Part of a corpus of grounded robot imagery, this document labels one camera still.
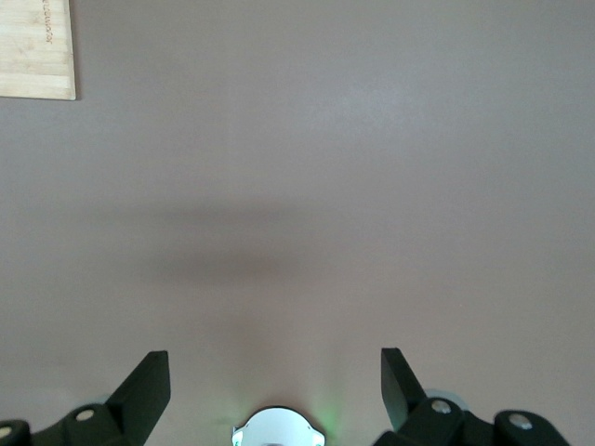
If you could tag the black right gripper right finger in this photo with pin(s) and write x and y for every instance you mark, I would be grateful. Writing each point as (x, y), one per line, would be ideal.
(404, 399)

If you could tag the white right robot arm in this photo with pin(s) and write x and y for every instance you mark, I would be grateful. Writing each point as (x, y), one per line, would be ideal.
(276, 429)

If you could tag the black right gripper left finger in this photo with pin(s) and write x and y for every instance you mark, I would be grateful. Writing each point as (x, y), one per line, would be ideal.
(135, 399)

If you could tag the bamboo cutting board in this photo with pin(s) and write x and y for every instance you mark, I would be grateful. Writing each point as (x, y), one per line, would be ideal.
(32, 51)

